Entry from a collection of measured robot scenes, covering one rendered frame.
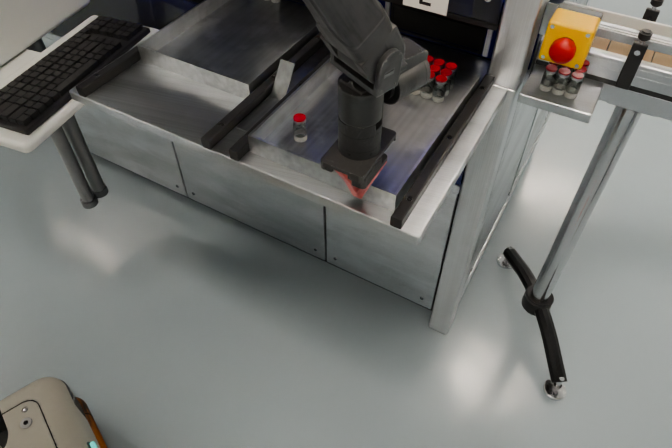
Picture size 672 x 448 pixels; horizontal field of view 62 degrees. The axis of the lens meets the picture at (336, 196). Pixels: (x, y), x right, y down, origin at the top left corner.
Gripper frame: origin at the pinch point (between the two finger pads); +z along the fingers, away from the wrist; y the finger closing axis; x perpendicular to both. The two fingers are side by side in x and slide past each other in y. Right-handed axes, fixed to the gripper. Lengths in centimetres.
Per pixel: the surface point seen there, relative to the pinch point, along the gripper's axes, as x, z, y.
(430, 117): -1.6, 2.1, 23.4
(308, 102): 18.8, 2.0, 16.5
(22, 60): 88, 10, 7
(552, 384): -43, 89, 37
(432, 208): -10.2, 2.0, 4.2
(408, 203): -7.4, -0.1, 1.6
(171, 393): 47, 90, -18
